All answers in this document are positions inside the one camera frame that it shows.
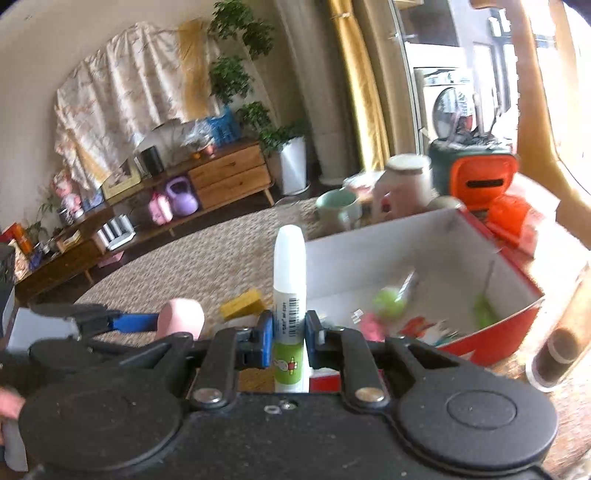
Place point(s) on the grey curtain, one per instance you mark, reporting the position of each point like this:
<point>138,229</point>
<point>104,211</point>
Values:
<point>318,92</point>

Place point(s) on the pink figurine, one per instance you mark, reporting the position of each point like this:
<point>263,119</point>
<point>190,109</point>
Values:
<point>69,194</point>

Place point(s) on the washing machine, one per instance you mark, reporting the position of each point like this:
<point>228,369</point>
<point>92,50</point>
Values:
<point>443,101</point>

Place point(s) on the orange and green desk organizer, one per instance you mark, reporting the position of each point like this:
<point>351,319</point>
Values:
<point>480,177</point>

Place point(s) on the yellow leather chair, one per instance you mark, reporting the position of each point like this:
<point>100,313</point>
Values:
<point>535,138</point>

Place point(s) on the red and white cardboard box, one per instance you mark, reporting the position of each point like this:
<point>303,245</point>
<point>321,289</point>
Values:
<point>415,249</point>

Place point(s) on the red and white packet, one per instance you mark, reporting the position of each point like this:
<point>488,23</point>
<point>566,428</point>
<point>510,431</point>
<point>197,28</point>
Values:
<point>427,330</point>

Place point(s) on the black speaker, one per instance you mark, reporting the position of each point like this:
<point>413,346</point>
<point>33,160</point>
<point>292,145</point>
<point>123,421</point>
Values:
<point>152,160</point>

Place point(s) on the yellow picture frame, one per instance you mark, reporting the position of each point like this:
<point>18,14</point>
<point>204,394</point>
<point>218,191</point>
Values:
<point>121,180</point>

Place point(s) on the purple kettlebell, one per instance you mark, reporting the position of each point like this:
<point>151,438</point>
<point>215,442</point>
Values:
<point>181,198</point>

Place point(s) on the white glue bottle green label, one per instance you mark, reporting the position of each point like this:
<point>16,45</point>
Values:
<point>288,277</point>

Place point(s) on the light green round object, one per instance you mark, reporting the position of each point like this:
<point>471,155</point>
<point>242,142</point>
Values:
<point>390,302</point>

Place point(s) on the pale green mug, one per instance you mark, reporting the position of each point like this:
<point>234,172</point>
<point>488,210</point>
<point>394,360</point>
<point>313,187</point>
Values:
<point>339,210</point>

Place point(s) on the potted plant in white planter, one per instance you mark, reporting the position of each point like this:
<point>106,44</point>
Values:
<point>293,161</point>

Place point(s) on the clear glass jar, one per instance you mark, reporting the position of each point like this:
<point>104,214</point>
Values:
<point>556,355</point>

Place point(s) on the floral cloth wall hanging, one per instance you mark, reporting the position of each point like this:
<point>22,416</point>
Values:
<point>124,92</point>

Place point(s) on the yellow block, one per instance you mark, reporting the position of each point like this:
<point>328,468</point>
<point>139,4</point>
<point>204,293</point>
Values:
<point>242,304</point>

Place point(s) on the yellow curtain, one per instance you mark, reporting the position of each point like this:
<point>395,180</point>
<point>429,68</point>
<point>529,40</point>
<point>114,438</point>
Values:
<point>360,83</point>

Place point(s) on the orange tissue pack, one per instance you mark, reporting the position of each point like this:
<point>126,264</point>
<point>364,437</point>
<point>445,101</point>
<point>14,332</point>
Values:
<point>517,221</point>

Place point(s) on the white slotted rack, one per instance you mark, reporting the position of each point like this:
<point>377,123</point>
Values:
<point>115,233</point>

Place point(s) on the white jug with lid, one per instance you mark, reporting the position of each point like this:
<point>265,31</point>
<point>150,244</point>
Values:
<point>401,187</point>

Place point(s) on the wooden sideboard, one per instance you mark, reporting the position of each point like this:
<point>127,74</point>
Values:
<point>226,175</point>

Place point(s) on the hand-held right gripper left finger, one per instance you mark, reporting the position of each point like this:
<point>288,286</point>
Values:
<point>266,341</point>

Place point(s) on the blue plastic crate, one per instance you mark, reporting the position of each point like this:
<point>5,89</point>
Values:
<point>224,127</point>

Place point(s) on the person's left hand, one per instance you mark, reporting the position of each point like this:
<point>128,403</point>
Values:
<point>10,404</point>

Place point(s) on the green highlighter pen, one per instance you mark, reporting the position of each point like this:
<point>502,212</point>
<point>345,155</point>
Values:
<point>484,311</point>

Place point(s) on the small pink object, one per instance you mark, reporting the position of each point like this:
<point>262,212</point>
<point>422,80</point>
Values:
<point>371,326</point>

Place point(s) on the pale green ceramic bowl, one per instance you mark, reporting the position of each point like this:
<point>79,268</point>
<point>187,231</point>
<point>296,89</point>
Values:
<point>445,203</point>

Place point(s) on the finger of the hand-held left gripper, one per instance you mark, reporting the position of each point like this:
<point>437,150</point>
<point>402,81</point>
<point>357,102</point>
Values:
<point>134,321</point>

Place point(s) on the pink eraser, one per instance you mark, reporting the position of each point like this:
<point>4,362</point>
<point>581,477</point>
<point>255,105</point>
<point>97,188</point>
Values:
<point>182,318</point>

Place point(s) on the pink kettlebell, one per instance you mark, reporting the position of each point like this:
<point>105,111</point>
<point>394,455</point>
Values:
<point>160,210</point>

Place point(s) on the clear food container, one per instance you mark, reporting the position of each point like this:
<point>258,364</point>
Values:
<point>364,184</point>

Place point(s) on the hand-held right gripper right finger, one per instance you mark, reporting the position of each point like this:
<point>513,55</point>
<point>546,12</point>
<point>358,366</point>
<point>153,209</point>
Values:
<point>311,341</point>

